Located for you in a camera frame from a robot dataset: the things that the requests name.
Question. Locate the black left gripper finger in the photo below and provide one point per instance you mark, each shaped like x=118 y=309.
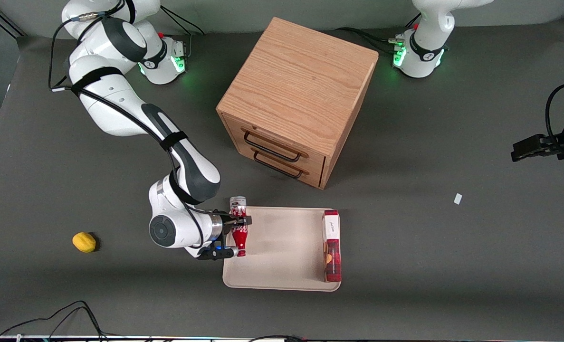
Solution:
x=531 y=154
x=533 y=141

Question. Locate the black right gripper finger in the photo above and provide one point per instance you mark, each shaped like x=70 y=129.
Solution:
x=243 y=221

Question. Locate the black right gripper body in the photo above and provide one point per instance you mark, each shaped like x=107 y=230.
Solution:
x=226 y=221

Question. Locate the red coke bottle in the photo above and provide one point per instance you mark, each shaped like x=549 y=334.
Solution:
x=240 y=237

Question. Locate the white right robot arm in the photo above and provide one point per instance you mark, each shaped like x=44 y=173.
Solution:
x=110 y=104

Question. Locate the beige plastic tray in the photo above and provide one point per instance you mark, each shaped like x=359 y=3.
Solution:
x=282 y=256

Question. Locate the small white paper scrap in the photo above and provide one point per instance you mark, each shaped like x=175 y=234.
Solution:
x=457 y=198

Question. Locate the red cookie box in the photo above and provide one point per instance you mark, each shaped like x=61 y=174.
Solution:
x=332 y=251

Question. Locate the yellow lemon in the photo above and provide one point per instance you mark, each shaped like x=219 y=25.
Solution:
x=83 y=242

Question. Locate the wooden drawer cabinet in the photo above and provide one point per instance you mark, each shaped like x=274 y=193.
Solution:
x=301 y=80

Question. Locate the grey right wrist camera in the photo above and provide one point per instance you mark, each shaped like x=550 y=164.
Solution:
x=215 y=253

